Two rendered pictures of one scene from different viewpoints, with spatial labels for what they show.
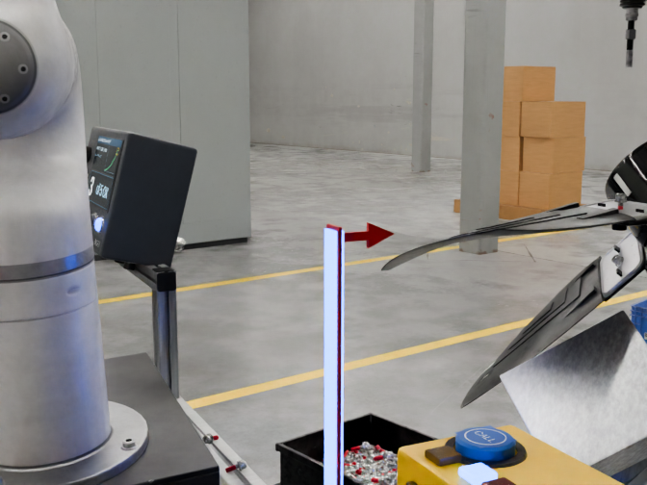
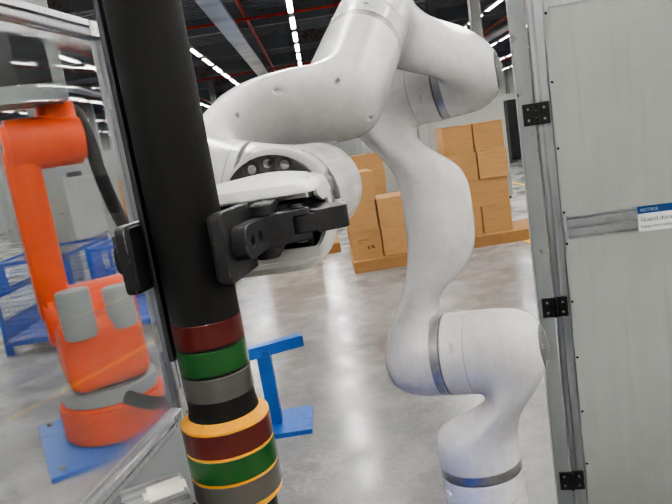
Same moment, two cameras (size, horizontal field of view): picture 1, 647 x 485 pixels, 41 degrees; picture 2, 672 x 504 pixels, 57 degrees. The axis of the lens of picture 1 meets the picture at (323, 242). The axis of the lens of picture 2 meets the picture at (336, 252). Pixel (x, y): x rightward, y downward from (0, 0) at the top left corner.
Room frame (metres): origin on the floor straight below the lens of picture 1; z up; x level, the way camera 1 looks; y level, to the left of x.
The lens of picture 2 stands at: (1.17, -0.51, 1.67)
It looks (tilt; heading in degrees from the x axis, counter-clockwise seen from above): 10 degrees down; 128
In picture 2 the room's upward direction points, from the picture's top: 9 degrees counter-clockwise
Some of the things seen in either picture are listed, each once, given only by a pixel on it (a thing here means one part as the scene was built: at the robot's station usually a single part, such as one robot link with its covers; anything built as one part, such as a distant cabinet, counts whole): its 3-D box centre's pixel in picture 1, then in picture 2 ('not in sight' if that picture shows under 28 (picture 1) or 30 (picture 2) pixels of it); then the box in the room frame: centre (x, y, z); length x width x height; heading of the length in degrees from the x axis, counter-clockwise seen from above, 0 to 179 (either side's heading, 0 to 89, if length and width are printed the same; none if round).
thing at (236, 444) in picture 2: not in sight; (227, 427); (0.94, -0.32, 1.54); 0.04 x 0.04 x 0.01
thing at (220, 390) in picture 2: not in sight; (217, 378); (0.94, -0.32, 1.57); 0.03 x 0.03 x 0.01
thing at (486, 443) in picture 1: (484, 446); not in sight; (0.56, -0.11, 1.08); 0.04 x 0.04 x 0.02
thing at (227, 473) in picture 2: not in sight; (232, 451); (0.94, -0.32, 1.53); 0.04 x 0.04 x 0.01
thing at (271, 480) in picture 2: not in sight; (237, 475); (0.94, -0.32, 1.51); 0.04 x 0.04 x 0.01
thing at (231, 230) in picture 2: not in sight; (266, 234); (0.97, -0.29, 1.63); 0.07 x 0.03 x 0.03; 116
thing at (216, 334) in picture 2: not in sight; (207, 327); (0.94, -0.32, 1.59); 0.03 x 0.03 x 0.01
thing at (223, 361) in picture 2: not in sight; (212, 353); (0.94, -0.32, 1.58); 0.03 x 0.03 x 0.01
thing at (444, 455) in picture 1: (443, 455); not in sight; (0.55, -0.08, 1.08); 0.02 x 0.02 x 0.01; 26
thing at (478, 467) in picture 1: (478, 473); not in sight; (0.52, -0.10, 1.08); 0.02 x 0.02 x 0.01; 26
